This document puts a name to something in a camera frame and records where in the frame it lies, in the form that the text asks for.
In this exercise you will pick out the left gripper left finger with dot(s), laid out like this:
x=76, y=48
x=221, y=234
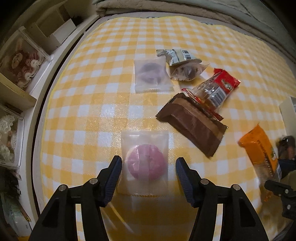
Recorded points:
x=58, y=219

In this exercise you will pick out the orange snack packet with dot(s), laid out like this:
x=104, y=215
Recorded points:
x=263, y=157

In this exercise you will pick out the framed white doll box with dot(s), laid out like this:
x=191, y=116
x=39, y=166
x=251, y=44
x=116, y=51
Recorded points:
x=12, y=129

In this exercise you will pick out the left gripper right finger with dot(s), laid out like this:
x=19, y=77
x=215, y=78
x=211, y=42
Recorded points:
x=240, y=221

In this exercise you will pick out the dark mooncake tray pack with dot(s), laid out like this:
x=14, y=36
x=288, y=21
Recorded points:
x=286, y=148

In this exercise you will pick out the brown snack bar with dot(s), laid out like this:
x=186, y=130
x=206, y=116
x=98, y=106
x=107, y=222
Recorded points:
x=183, y=114

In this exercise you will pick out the folded grey beige blankets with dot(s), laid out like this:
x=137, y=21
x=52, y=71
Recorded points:
x=252, y=16

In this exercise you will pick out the pink round cookie packet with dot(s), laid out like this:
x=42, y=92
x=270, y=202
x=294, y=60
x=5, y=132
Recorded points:
x=144, y=163

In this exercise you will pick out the white storage box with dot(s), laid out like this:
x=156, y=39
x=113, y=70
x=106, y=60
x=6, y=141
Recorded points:
x=52, y=33

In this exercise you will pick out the yellow checkered mat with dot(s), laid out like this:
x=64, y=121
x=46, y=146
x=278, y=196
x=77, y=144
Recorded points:
x=94, y=100

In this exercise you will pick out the framed red doll box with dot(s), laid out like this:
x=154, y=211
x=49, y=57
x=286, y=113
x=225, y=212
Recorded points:
x=21, y=58

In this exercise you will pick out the wooden side shelf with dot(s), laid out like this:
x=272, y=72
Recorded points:
x=30, y=32

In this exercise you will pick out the clear dark candy packet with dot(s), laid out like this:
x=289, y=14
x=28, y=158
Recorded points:
x=188, y=72

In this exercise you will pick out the red snack packet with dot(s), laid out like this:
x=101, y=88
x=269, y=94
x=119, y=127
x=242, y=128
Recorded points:
x=212, y=93

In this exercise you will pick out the silver white snack packet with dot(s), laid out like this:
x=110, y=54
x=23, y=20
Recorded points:
x=176, y=57

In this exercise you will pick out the white cardboard box tray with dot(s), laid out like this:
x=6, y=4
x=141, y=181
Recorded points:
x=287, y=109

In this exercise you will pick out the purple round cookie packet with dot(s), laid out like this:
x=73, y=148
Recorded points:
x=151, y=75

